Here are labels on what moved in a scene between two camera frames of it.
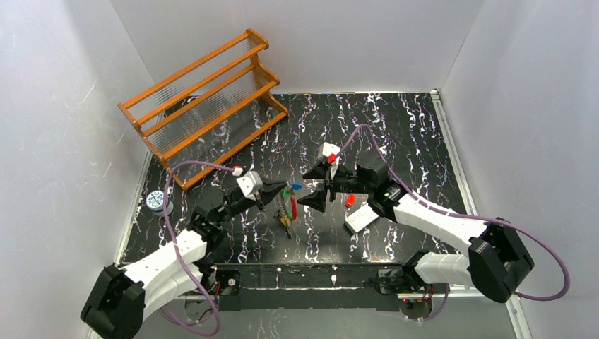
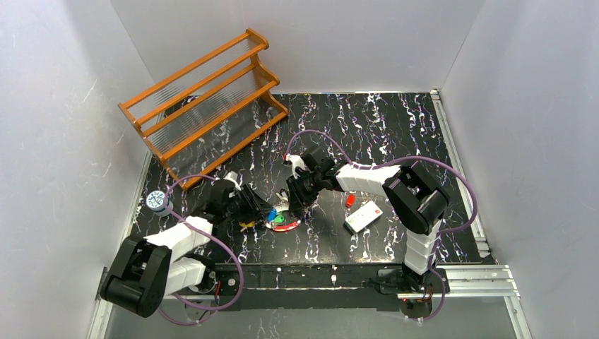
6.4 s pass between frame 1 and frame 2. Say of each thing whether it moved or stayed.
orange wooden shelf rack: stayed
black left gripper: moved
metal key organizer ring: moved
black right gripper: moved
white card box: stayed
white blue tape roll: stayed
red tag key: stayed
